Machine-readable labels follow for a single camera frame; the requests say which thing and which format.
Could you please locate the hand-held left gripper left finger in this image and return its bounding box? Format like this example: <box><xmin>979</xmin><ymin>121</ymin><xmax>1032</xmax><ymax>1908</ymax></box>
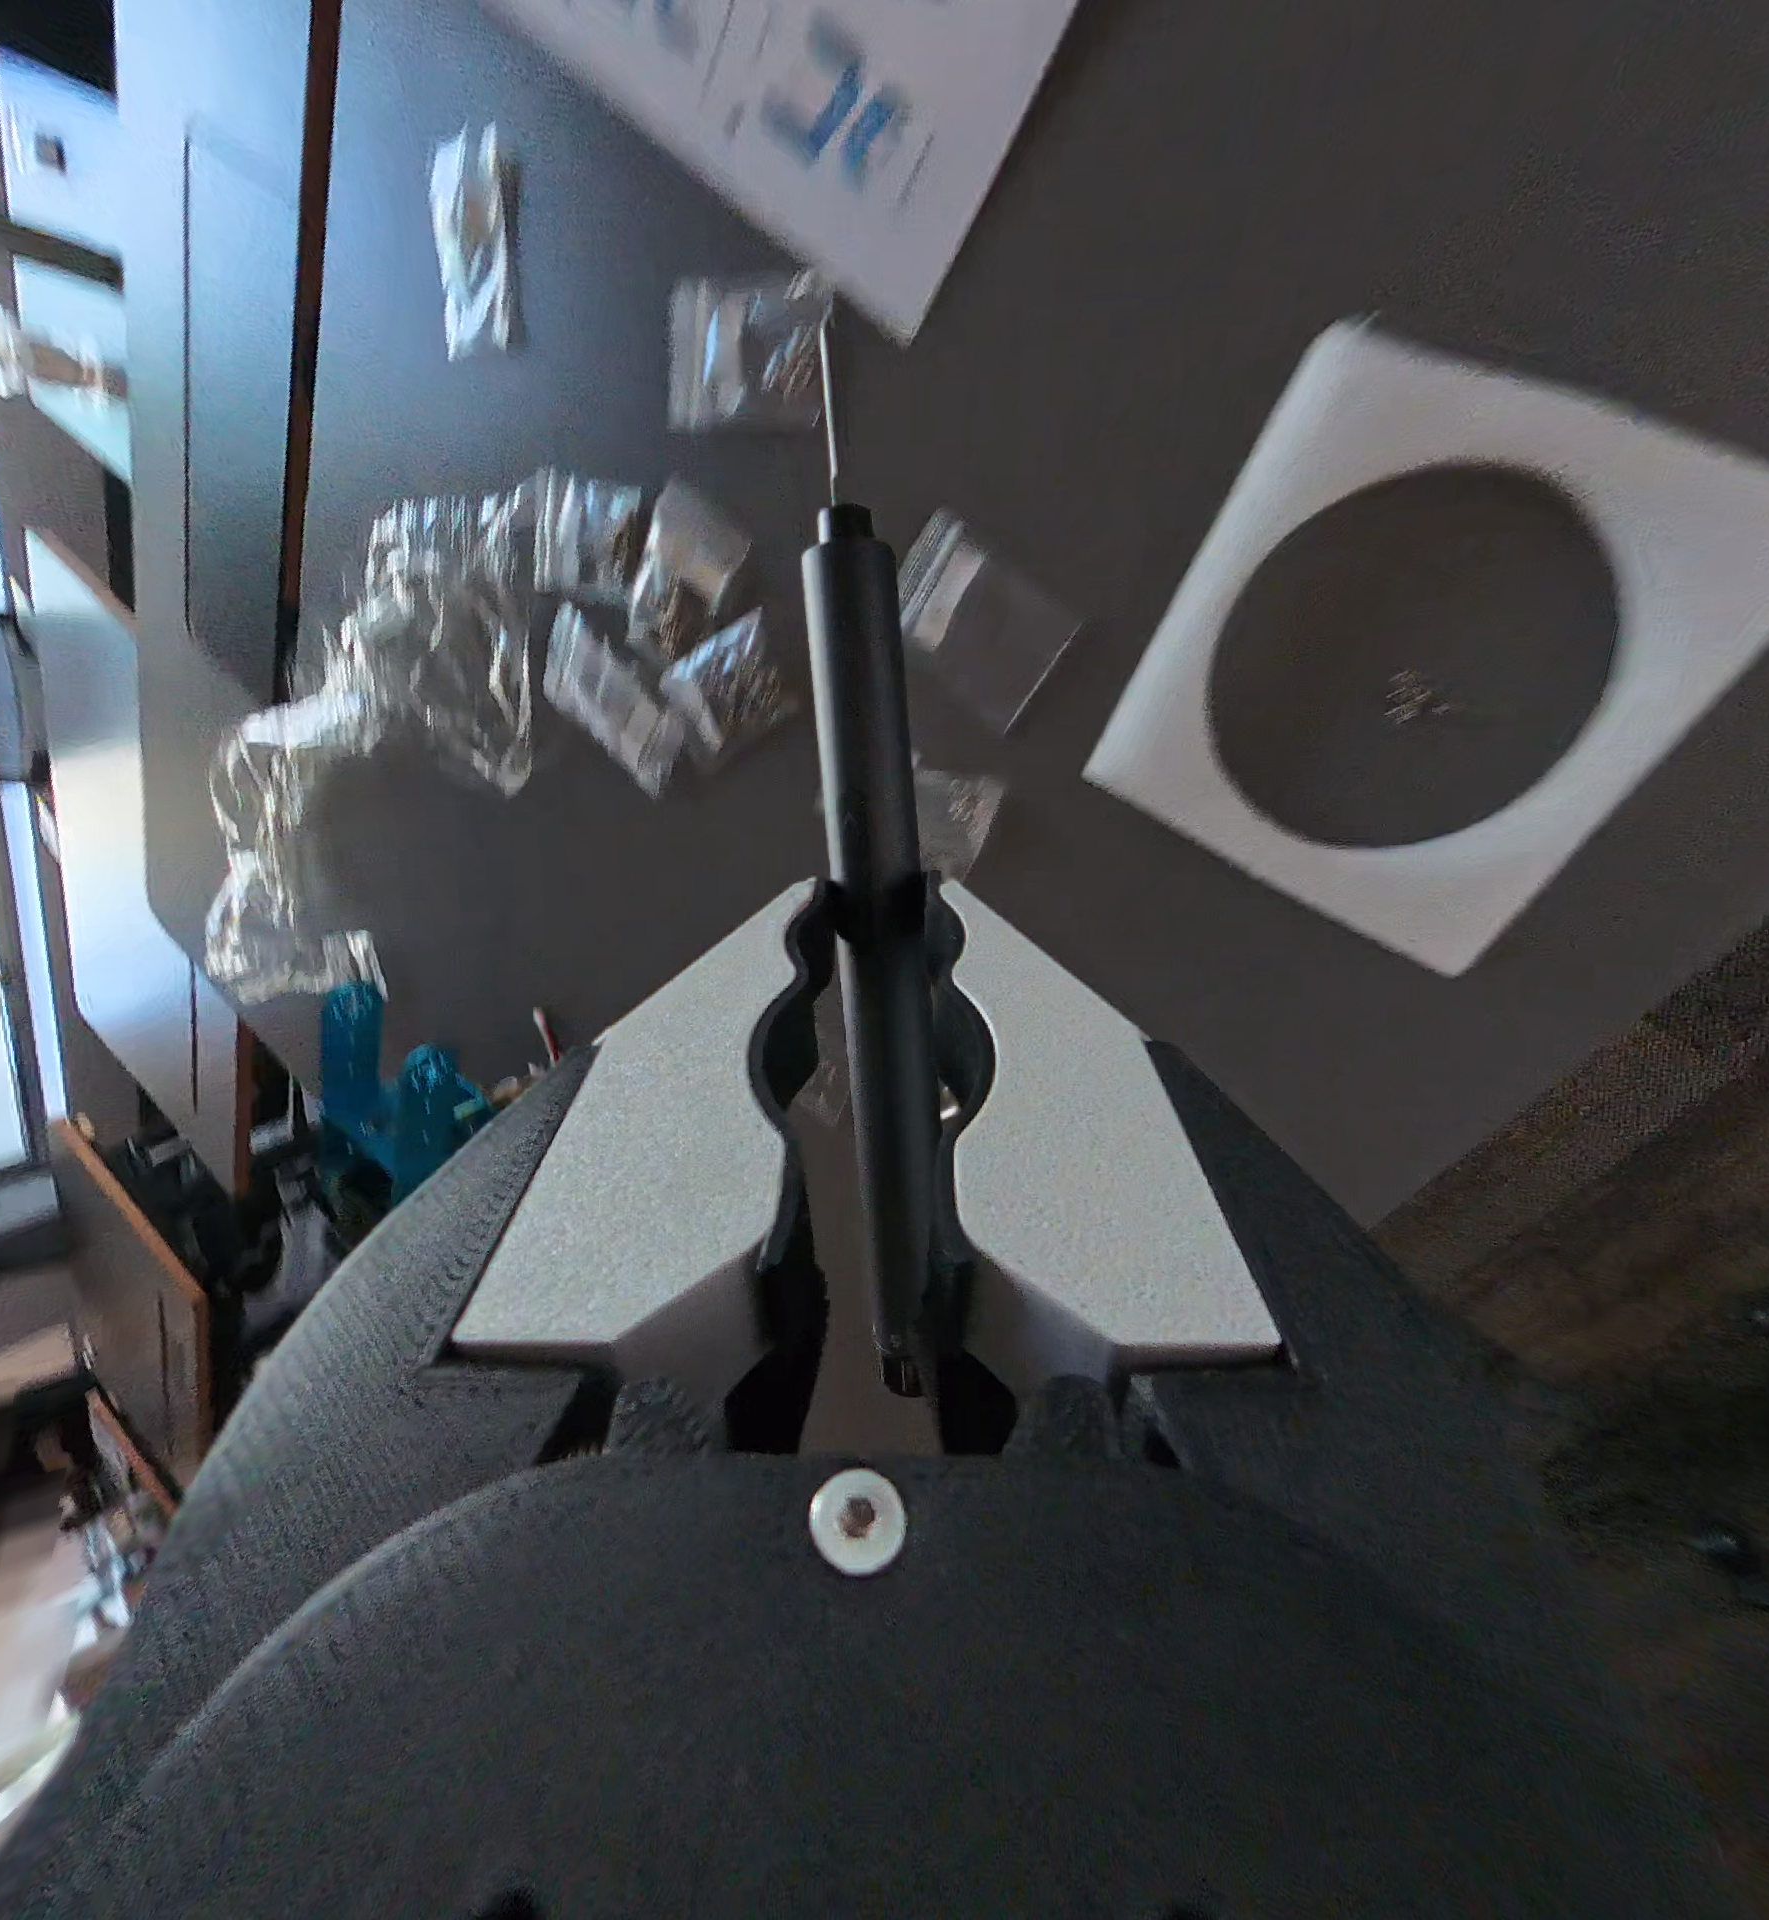
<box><xmin>453</xmin><ymin>876</ymin><xmax>844</xmax><ymax>1454</ymax></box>

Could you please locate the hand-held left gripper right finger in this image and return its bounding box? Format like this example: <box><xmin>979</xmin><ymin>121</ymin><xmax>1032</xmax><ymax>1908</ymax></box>
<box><xmin>917</xmin><ymin>876</ymin><xmax>1288</xmax><ymax>1454</ymax></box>

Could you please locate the black precision screwdriver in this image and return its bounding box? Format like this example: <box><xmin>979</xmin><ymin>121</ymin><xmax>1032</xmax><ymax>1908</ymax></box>
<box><xmin>799</xmin><ymin>270</ymin><xmax>965</xmax><ymax>1400</ymax></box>

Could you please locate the dark grey desk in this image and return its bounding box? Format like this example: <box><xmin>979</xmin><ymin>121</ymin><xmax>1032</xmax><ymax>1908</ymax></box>
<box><xmin>283</xmin><ymin>0</ymin><xmax>1769</xmax><ymax>1240</ymax></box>

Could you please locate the large crumpled plastic bag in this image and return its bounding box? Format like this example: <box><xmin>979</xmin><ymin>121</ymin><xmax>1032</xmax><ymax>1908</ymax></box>
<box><xmin>207</xmin><ymin>491</ymin><xmax>544</xmax><ymax>1005</ymax></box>

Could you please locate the empty clear plastic bag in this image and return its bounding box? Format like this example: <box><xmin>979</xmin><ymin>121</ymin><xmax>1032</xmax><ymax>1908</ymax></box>
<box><xmin>897</xmin><ymin>508</ymin><xmax>1084</xmax><ymax>741</ymax></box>

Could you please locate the pile of small screw bags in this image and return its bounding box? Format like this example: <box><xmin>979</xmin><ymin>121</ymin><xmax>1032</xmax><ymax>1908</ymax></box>
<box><xmin>524</xmin><ymin>470</ymin><xmax>802</xmax><ymax>801</ymax></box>

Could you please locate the white foam square with hole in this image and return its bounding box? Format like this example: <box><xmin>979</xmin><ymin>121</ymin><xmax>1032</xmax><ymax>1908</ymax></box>
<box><xmin>1082</xmin><ymin>316</ymin><xmax>1769</xmax><ymax>980</ymax></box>

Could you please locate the robot assembly instruction booklet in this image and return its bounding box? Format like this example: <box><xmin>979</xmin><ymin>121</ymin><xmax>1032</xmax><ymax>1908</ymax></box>
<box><xmin>486</xmin><ymin>0</ymin><xmax>1081</xmax><ymax>345</ymax></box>

